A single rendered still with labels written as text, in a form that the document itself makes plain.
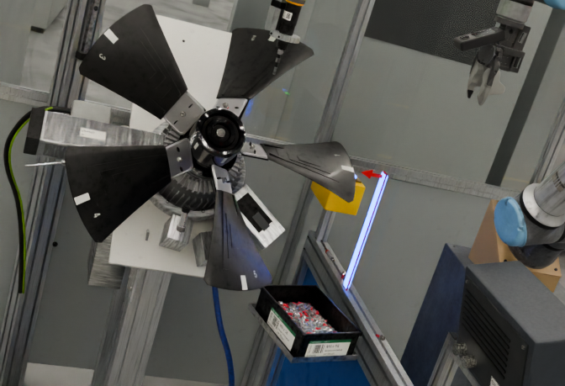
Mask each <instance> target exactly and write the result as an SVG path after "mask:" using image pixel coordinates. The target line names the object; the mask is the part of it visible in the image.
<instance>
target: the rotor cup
mask: <svg viewBox="0 0 565 386"><path fill-rule="evenodd" d="M220 128H221V129H224V130H225V136H224V137H219V136H218V135H217V129H220ZM186 136H188V139H189V141H190V147H191V153H192V159H193V168H192V169H191V170H190V171H189V172H190V173H192V174H193V175H194V176H196V177H200V178H203V179H213V178H212V174H211V170H210V164H211V165H215V166H218V167H221V168H224V169H225V170H226V171H227V172H228V171H229V170H230V169H231V168H232V167H233V165H234V164H235V161H236V158H237V154H238V153H239V152H240V151H241V149H242V148H243V146H244V144H245V142H246V129H245V126H244V125H243V123H242V121H241V120H240V118H239V117H238V116H237V115H236V114H234V113H233V112H231V111H229V110H227V109H224V108H212V109H210V110H208V111H206V112H204V113H203V114H202V115H201V116H200V117H199V118H198V120H197V121H196V122H195V123H194V125H193V126H192V127H191V128H190V129H189V130H188V131H187V132H186V133H185V135H184V136H182V135H180V136H179V140H180V139H182V138H184V137H186ZM197 142H198V147H197V148H196V150H195V149H194V146H195V145H196V143H197ZM225 158H227V160H226V161H225V162H224V163H221V162H222V161H223V160H224V159H225Z"/></svg>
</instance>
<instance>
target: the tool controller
mask: <svg viewBox="0 0 565 386"><path fill-rule="evenodd" d="M452 351H453V354H454V355H455V356H459V357H460V358H461V359H462V366H463V367H464V368H468V370H469V371H470V372H471V374H472V375H473V376H474V377H475V379H476V380H477V381H478V383H479V385H480V386H565V304H564V303H563V302H562V301H561V300H560V299H559V298H558V297H557V296H556V295H555V294H554V293H553V292H552V291H551V290H550V289H548V288H547V287H546V286H545V285H544V284H543V283H542V282H541V281H540V280H539V279H538V278H537V277H536V276H535V275H534V274H533V273H532V272H531V271H530V270H529V269H528V268H527V267H526V266H525V265H524V264H523V263H522V262H520V261H511V262H492V263H483V264H472V265H467V266H466V271H465V278H464V285H463V292H462V305H461V312H460V319H459V326H458V333H457V343H456V344H453V346H452Z"/></svg>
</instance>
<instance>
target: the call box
mask: <svg viewBox="0 0 565 386"><path fill-rule="evenodd" d="M310 188H311V189H312V191H313V193H314V195H315V196H316V198H317V199H318V200H319V202H320V204H321V205H322V207H323V208H324V209H325V210H329V211H334V212H339V213H343V214H352V215H356V213H357V210H358V208H359V206H360V203H361V201H362V196H363V194H364V191H365V186H364V185H363V184H362V183H359V182H356V190H355V196H354V199H353V201H352V202H350V203H347V201H345V200H344V199H342V198H340V197H339V196H337V195H336V194H334V193H332V192H331V191H330V190H328V189H326V188H324V187H322V186H320V185H319V184H318V183H316V182H312V184H311V187H310Z"/></svg>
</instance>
